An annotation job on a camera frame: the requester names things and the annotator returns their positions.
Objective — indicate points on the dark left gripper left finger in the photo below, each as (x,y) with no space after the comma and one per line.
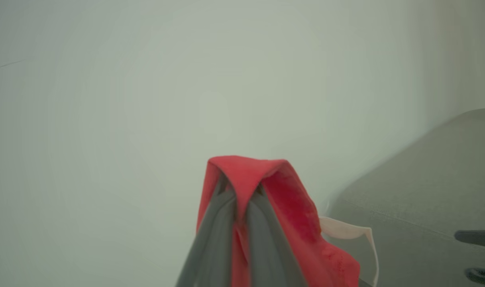
(212,255)

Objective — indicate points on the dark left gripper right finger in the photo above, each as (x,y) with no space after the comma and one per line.
(268,255)

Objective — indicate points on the red garment with white stripes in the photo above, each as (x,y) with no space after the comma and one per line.
(294,207)

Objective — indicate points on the grey fabric sofa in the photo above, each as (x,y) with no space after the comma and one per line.
(425,179)

